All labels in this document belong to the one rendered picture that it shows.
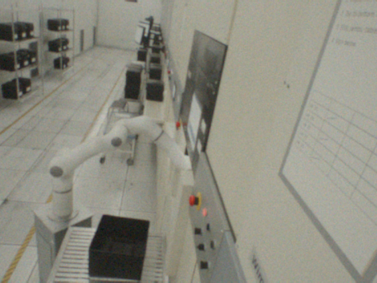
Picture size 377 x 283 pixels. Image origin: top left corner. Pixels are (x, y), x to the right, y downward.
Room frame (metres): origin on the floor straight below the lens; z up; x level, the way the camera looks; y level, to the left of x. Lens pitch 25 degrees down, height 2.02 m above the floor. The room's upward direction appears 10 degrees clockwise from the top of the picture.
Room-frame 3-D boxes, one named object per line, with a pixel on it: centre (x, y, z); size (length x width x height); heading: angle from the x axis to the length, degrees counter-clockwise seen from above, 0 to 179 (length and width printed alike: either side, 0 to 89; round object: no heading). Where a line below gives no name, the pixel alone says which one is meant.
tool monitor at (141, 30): (4.72, 0.79, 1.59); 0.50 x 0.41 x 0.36; 99
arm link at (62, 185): (1.48, 0.69, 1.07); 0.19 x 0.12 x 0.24; 9
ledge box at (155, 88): (4.24, 0.55, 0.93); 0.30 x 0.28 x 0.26; 6
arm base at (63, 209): (1.44, 0.69, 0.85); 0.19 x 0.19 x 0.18
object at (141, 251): (1.16, 0.24, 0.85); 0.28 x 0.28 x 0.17; 3
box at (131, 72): (5.26, 1.11, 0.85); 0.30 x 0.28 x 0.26; 8
